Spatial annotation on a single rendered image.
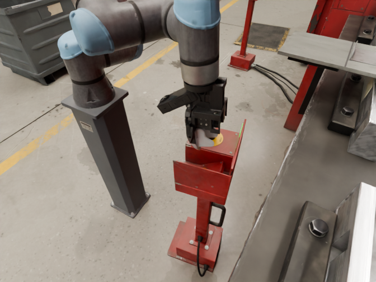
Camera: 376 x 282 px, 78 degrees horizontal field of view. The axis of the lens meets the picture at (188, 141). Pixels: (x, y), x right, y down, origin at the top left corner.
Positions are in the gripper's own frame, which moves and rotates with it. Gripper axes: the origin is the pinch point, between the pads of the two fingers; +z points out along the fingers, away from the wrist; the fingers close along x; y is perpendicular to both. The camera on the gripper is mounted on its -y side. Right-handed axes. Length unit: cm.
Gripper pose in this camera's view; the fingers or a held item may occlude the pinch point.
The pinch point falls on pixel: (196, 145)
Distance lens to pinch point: 61.7
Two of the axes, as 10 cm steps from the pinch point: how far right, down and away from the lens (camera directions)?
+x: 3.3, -6.7, 6.6
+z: 0.8, 7.2, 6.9
